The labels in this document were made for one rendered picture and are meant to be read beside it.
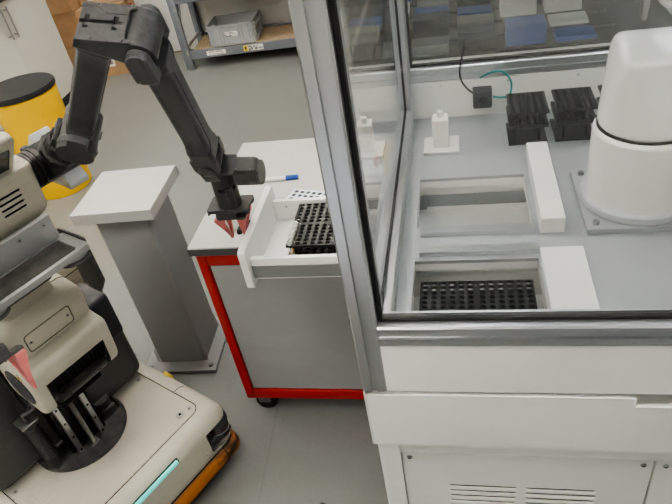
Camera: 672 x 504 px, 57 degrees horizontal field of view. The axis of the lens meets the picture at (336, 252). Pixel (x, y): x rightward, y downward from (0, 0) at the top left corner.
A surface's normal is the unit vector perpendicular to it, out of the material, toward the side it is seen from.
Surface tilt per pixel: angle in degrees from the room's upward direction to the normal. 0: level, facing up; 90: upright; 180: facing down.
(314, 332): 90
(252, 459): 0
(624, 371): 90
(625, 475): 90
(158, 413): 0
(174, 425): 0
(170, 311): 90
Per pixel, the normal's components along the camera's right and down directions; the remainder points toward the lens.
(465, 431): -0.14, 0.62
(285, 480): -0.15, -0.79
